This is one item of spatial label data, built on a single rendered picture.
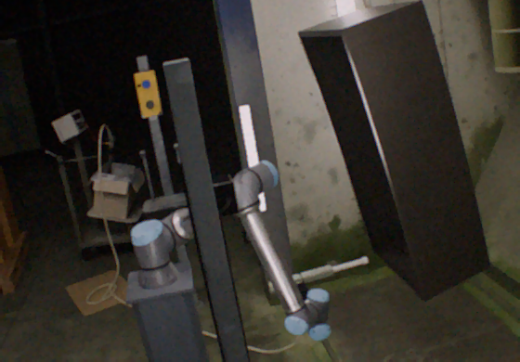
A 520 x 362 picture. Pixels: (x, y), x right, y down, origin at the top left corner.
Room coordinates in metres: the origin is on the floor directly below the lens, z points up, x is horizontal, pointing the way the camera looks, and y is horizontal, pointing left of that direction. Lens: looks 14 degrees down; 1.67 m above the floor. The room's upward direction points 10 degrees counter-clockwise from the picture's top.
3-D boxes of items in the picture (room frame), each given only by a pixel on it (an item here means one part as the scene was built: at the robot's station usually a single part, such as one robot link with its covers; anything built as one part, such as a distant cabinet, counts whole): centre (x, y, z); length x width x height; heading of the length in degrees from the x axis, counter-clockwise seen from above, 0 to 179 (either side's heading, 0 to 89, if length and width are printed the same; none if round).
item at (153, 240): (2.22, 0.52, 0.83); 0.17 x 0.15 x 0.18; 142
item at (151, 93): (3.05, 0.53, 1.42); 0.12 x 0.06 x 0.26; 98
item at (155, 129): (3.11, 0.54, 0.82); 0.06 x 0.06 x 1.64; 8
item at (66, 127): (4.41, 1.36, 0.64); 0.73 x 0.50 x 1.27; 87
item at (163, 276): (2.22, 0.52, 0.69); 0.19 x 0.19 x 0.10
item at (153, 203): (2.95, 0.51, 0.95); 0.26 x 0.15 x 0.32; 98
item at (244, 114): (2.93, 0.00, 0.96); 0.06 x 0.02 x 0.63; 98
